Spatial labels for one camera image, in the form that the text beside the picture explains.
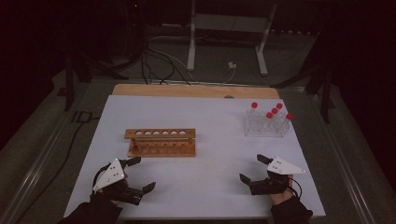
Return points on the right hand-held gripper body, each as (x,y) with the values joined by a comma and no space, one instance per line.
(281,168)

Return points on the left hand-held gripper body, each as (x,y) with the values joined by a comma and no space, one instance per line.
(112,175)

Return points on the clear plastic test tube rack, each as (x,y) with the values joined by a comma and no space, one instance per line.
(264,130)

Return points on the wooden test tube rack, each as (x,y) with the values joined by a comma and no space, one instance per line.
(162,149)

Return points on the person's left hand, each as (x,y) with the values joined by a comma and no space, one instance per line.
(114,202)

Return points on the person's right hand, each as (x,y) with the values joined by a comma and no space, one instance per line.
(281,197)

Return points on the white table mat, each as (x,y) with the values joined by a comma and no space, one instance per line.
(202,180)

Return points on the black metal stand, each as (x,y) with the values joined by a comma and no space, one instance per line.
(69,87)
(325,93)

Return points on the white plug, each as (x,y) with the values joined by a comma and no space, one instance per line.
(232,65)

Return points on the white metal stand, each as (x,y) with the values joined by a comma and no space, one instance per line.
(191,46)

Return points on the metal floor rail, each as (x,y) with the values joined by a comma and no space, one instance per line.
(34,174)
(345,168)

